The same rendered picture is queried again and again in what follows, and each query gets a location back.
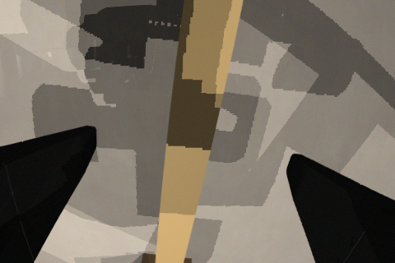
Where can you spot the long wooden rail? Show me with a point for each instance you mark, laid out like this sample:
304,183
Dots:
206,41

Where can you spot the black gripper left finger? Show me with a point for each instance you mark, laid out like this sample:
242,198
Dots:
37,178

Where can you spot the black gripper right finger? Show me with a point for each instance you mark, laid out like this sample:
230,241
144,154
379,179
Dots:
344,221

